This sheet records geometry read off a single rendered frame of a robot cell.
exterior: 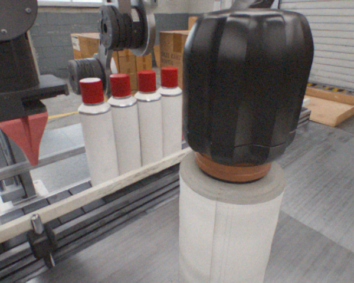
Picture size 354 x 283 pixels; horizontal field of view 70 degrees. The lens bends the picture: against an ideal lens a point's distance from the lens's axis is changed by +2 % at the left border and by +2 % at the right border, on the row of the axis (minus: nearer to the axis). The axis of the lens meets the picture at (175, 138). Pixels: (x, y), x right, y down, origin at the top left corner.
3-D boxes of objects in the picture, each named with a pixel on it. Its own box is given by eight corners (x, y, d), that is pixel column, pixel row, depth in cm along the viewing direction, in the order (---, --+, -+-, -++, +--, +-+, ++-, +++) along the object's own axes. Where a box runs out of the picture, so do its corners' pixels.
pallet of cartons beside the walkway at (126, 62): (154, 95, 407) (152, 36, 368) (106, 105, 362) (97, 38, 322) (121, 81, 493) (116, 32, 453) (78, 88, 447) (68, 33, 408)
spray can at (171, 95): (170, 168, 54) (169, 72, 45) (154, 160, 57) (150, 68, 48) (186, 160, 57) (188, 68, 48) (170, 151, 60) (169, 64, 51)
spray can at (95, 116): (100, 199, 45) (80, 85, 36) (87, 186, 48) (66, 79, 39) (125, 187, 48) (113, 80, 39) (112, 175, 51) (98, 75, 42)
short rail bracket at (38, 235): (46, 291, 35) (23, 227, 30) (40, 276, 37) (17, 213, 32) (69, 277, 37) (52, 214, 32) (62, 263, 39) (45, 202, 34)
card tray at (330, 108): (333, 127, 86) (337, 116, 84) (265, 108, 104) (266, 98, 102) (363, 108, 103) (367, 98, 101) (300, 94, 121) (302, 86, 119)
